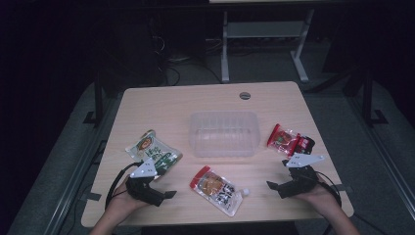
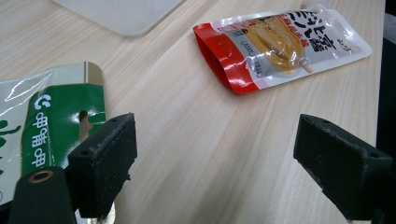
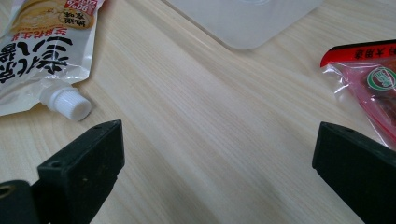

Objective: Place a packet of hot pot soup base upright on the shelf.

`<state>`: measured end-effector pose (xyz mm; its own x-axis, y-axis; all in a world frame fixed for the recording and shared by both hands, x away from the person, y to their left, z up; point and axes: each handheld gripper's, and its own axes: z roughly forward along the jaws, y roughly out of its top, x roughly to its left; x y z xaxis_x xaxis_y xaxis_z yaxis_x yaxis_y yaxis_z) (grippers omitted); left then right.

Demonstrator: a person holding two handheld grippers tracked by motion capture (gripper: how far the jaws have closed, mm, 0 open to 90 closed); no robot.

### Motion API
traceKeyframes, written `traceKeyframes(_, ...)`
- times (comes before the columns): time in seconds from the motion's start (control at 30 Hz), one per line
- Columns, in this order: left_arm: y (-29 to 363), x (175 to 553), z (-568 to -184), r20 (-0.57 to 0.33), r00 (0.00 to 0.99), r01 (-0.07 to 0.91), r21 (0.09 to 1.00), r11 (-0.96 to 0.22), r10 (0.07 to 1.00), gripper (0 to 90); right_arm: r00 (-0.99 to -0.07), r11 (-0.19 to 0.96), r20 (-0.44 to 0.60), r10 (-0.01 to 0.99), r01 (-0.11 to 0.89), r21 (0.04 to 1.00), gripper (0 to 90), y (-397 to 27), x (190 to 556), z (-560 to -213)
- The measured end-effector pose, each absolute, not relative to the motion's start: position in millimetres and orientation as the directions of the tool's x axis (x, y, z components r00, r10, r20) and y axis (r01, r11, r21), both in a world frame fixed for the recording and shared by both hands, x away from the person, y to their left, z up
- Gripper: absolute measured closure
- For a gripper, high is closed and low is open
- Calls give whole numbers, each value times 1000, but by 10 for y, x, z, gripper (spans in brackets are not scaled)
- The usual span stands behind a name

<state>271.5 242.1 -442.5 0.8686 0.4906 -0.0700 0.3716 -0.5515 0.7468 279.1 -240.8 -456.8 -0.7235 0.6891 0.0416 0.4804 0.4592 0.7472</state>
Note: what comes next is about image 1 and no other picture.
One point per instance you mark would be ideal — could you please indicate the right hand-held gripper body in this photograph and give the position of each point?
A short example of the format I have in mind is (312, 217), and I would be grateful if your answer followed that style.
(298, 182)

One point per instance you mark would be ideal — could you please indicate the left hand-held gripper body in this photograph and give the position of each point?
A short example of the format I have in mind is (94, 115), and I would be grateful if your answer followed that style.
(145, 191)

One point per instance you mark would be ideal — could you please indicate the red sauce pouch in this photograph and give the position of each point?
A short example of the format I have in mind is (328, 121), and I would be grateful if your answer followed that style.
(287, 140)

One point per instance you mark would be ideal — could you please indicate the green sauce pouch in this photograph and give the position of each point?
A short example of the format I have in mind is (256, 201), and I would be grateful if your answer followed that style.
(153, 150)

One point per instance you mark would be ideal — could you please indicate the orange spouted pouch white cap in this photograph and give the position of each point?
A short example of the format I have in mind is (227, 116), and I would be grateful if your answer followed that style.
(217, 192)

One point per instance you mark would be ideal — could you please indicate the clear plastic container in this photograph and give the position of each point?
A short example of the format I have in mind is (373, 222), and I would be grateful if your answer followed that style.
(224, 135)

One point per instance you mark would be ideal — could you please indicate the person's left hand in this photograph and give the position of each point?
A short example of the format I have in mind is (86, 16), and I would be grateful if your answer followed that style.
(120, 204)

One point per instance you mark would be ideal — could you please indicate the person's right hand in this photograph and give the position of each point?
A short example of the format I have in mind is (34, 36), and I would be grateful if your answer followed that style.
(321, 200)

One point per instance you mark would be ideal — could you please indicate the grey tape strip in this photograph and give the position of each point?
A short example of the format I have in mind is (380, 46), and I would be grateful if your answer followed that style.
(93, 196)
(344, 188)

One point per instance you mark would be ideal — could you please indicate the grey table grommet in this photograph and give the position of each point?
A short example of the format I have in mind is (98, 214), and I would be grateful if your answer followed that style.
(244, 95)

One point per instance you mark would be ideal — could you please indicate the black metal stand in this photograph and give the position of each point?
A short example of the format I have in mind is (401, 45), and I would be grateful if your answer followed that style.
(98, 101)
(368, 98)

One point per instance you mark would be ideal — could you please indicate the white desk frame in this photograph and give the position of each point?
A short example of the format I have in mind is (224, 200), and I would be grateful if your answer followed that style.
(264, 29)

